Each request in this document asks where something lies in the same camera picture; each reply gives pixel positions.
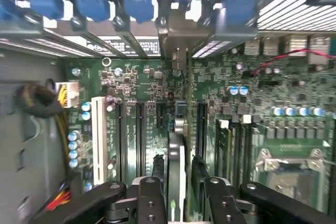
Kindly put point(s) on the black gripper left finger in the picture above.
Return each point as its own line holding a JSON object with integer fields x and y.
{"x": 151, "y": 203}

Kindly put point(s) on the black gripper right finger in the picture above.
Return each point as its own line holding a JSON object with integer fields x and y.
{"x": 223, "y": 203}

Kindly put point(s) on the long black expansion slot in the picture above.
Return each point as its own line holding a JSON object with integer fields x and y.
{"x": 121, "y": 142}
{"x": 140, "y": 140}
{"x": 202, "y": 129}

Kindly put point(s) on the CPU socket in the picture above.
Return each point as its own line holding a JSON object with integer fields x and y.
{"x": 288, "y": 182}

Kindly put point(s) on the white expansion slot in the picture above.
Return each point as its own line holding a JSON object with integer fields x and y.
{"x": 99, "y": 140}

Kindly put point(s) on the short black expansion slot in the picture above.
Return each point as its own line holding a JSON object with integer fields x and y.
{"x": 161, "y": 115}

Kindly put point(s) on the green motherboard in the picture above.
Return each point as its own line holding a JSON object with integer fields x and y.
{"x": 288, "y": 87}

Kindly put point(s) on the white power connector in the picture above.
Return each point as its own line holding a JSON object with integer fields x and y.
{"x": 69, "y": 93}

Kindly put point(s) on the open dark PC case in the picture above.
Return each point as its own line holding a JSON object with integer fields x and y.
{"x": 283, "y": 11}

